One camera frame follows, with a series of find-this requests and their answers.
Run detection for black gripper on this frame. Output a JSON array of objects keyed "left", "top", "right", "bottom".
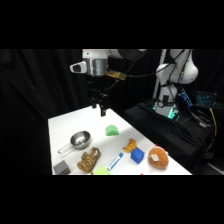
[{"left": 86, "top": 75, "right": 110, "bottom": 117}]

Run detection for blue pen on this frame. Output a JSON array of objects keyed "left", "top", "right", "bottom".
[{"left": 106, "top": 152, "right": 124, "bottom": 172}]

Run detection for green foam wedge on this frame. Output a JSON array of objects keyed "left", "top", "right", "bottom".
[{"left": 105, "top": 124, "right": 120, "bottom": 137}]

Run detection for steel measuring cup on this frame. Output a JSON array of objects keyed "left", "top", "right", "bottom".
[{"left": 57, "top": 130, "right": 92, "bottom": 155}]

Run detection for toy croissant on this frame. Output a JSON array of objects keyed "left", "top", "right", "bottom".
[{"left": 122, "top": 138, "right": 138, "bottom": 154}]

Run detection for tiger striped plush toy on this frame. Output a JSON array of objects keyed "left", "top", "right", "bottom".
[{"left": 76, "top": 147, "right": 102, "bottom": 175}]

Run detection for blue cube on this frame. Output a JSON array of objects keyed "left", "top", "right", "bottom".
[{"left": 130, "top": 147, "right": 146, "bottom": 165}]

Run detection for light green block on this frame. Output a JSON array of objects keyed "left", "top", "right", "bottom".
[{"left": 92, "top": 166, "right": 111, "bottom": 176}]

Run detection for grey foam cube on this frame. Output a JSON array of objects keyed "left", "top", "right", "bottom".
[{"left": 52, "top": 160, "right": 71, "bottom": 176}]

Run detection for orange plush toy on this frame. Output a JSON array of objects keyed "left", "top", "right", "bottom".
[{"left": 147, "top": 147, "right": 170, "bottom": 170}]

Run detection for black robot stand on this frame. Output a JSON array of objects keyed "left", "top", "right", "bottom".
[{"left": 122, "top": 99, "right": 224, "bottom": 174}]

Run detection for keyboard with blue backlight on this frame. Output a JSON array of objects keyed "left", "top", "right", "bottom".
[{"left": 195, "top": 91, "right": 224, "bottom": 108}]

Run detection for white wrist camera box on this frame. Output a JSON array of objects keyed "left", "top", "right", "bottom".
[{"left": 69, "top": 61, "right": 88, "bottom": 75}]

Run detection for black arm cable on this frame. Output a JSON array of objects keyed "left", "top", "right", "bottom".
[{"left": 125, "top": 49, "right": 188, "bottom": 101}]

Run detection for yellow cable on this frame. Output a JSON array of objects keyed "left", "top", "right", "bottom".
[{"left": 208, "top": 107, "right": 218, "bottom": 138}]

